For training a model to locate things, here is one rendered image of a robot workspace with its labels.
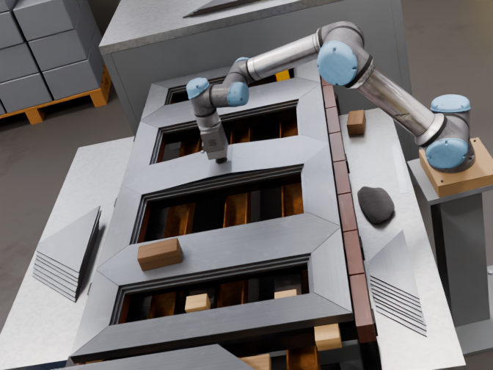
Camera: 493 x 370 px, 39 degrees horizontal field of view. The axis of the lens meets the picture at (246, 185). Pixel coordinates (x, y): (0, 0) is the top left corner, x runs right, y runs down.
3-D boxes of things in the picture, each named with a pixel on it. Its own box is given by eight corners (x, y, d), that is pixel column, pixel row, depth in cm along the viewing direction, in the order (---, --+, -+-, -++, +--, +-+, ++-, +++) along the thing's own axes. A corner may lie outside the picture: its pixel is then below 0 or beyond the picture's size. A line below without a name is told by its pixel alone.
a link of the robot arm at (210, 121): (193, 120, 223) (196, 107, 230) (197, 131, 226) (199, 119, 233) (216, 114, 222) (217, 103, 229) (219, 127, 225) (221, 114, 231)
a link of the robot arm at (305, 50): (360, 2, 206) (227, 55, 232) (353, 20, 198) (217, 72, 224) (375, 35, 212) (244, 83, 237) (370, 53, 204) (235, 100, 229)
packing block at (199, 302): (188, 319, 190) (184, 309, 188) (190, 306, 194) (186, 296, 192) (209, 316, 189) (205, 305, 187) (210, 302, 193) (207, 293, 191)
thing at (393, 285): (381, 344, 179) (378, 333, 177) (363, 246, 211) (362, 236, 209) (429, 337, 177) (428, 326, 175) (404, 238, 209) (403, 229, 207)
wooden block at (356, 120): (364, 134, 261) (362, 122, 258) (348, 136, 263) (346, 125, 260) (366, 120, 269) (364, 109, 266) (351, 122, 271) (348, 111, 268)
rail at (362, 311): (359, 343, 170) (356, 326, 167) (319, 59, 302) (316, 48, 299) (376, 341, 169) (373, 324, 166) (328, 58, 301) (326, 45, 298)
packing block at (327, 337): (318, 351, 170) (315, 341, 168) (316, 335, 174) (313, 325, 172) (342, 348, 169) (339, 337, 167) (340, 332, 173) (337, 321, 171)
